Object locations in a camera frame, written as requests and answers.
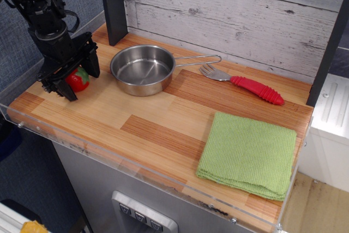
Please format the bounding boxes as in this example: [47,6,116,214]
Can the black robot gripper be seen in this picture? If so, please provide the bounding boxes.
[35,29,100,101]

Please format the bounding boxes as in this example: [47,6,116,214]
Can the red toy tomato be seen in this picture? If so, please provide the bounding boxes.
[65,67,89,92]

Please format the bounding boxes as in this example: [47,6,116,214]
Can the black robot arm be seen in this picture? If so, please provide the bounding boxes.
[3,0,100,101]

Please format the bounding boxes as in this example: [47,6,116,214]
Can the green folded cloth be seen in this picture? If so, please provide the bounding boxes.
[196,112,297,201]

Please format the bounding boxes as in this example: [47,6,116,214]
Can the small steel saucepan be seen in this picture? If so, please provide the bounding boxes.
[110,45,222,97]

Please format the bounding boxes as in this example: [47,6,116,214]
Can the silver cabinet with dispenser panel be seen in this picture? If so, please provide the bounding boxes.
[54,143,275,232]

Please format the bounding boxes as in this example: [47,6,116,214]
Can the yellow object at corner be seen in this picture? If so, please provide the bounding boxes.
[20,220,48,233]

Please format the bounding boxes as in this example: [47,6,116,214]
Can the white ribbed appliance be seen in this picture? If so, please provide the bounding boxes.
[298,74,348,192]

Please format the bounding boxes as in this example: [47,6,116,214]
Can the dark left vertical post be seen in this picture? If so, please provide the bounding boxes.
[103,0,128,46]

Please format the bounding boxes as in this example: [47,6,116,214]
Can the dark vertical post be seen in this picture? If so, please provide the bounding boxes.
[103,0,128,46]
[306,0,348,107]

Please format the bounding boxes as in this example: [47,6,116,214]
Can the fork with red handle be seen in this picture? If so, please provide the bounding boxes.
[199,64,284,105]

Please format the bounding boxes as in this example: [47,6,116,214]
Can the dark right vertical post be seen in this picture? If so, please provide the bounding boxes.
[306,0,348,107]

